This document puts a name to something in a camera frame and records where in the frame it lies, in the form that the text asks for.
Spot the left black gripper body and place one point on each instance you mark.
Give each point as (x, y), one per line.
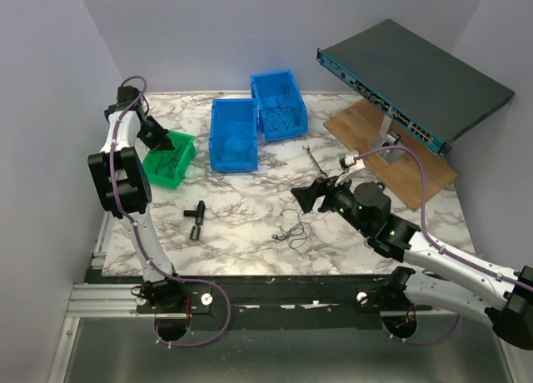
(152, 134)

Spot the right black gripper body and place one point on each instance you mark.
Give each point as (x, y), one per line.
(337, 196)

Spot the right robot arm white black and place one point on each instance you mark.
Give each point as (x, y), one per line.
(431, 272)

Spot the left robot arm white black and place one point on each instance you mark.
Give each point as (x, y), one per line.
(159, 289)

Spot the small silver wrench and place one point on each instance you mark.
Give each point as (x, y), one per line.
(321, 173)

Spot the green plastic bin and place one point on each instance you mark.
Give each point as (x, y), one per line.
(168, 168)

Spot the wooden board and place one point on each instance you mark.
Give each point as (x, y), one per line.
(357, 128)

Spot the blue plastic bin left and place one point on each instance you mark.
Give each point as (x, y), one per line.
(233, 141)

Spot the blue plastic bin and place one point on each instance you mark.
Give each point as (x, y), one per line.
(282, 112)
(233, 141)

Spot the blue plastic bin right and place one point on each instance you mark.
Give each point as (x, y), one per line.
(282, 112)

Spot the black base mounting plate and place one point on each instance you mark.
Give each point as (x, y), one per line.
(249, 302)

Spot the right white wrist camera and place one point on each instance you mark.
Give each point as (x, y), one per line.
(350, 167)

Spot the metal switch stand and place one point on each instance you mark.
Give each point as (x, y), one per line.
(388, 141)

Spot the black T-handle tool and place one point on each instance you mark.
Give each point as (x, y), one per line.
(198, 215)

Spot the aluminium frame rail left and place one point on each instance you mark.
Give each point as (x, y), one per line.
(106, 233)

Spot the dark network switch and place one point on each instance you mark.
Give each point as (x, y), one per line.
(435, 96)

